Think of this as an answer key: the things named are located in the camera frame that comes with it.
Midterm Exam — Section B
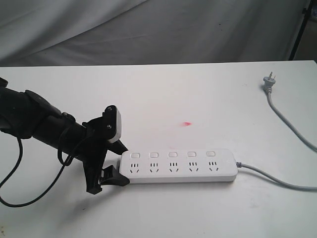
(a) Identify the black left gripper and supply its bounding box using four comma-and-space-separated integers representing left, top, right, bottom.
80, 114, 130, 195

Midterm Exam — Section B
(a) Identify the white five-outlet power strip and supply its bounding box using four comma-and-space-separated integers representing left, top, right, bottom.
119, 148, 238, 184

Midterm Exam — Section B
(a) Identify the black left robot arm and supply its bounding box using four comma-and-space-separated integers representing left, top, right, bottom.
0, 79, 130, 194

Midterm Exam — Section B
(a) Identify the grey backdrop cloth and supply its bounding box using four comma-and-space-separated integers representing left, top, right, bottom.
0, 0, 309, 66

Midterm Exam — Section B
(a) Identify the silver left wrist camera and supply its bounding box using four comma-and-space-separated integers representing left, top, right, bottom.
102, 105, 122, 144

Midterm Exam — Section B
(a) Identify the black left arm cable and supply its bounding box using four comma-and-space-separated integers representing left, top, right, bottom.
0, 128, 97, 207

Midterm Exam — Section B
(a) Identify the grey power cord with plug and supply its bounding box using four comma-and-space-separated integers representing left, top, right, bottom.
236, 71, 317, 193

